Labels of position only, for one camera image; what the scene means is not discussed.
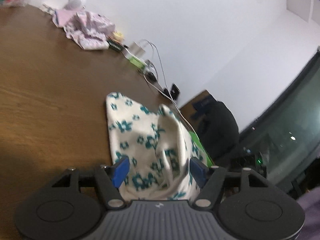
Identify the cream green-flowered garment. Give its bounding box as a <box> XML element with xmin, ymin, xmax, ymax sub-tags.
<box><xmin>106</xmin><ymin>92</ymin><xmax>208</xmax><ymax>202</ymax></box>

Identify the bright green roll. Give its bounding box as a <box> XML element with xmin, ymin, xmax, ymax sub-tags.
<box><xmin>189</xmin><ymin>131</ymin><xmax>213</xmax><ymax>165</ymax></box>

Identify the black office chair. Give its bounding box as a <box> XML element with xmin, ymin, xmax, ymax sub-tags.
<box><xmin>191</xmin><ymin>94</ymin><xmax>267</xmax><ymax>178</ymax></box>

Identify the phone on black stand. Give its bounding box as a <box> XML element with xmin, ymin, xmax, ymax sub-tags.
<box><xmin>163</xmin><ymin>83</ymin><xmax>180</xmax><ymax>101</ymax></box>

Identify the green translucent case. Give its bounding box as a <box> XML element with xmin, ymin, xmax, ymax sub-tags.
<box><xmin>129</xmin><ymin>56</ymin><xmax>146</xmax><ymax>69</ymax></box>

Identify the white charger adapter right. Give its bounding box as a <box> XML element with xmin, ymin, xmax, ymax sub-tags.
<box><xmin>136</xmin><ymin>47</ymin><xmax>145</xmax><ymax>59</ymax></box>

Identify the white charger adapter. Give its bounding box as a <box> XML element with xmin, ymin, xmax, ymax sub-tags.
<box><xmin>136</xmin><ymin>47</ymin><xmax>145</xmax><ymax>59</ymax></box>
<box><xmin>129</xmin><ymin>42</ymin><xmax>140</xmax><ymax>56</ymax></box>

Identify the white charger adapter left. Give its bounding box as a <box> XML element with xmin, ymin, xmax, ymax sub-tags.
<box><xmin>129</xmin><ymin>42</ymin><xmax>140</xmax><ymax>56</ymax></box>

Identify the dark gift box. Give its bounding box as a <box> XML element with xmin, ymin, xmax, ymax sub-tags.
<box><xmin>107</xmin><ymin>40</ymin><xmax>124</xmax><ymax>53</ymax></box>

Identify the yellow snack box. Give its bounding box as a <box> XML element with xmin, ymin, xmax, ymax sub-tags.
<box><xmin>112</xmin><ymin>31</ymin><xmax>124</xmax><ymax>43</ymax></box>

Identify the purple floral folded garment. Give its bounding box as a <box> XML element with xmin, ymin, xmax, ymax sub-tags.
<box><xmin>63</xmin><ymin>11</ymin><xmax>116</xmax><ymax>50</ymax></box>

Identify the pink folded garment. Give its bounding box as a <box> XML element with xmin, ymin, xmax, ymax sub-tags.
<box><xmin>52</xmin><ymin>9</ymin><xmax>76</xmax><ymax>28</ymax></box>

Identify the white knit plush toy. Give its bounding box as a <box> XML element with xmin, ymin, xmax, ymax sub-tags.
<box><xmin>64</xmin><ymin>0</ymin><xmax>86</xmax><ymax>10</ymax></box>

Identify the white hair clip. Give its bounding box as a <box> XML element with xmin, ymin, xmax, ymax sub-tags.
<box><xmin>40</xmin><ymin>3</ymin><xmax>56</xmax><ymax>15</ymax></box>

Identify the white charging cable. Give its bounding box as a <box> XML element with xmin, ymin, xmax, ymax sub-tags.
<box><xmin>123</xmin><ymin>39</ymin><xmax>198</xmax><ymax>140</ymax></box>

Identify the black plug cable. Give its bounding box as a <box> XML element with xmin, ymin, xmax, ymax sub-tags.
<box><xmin>143</xmin><ymin>60</ymin><xmax>160</xmax><ymax>83</ymax></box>

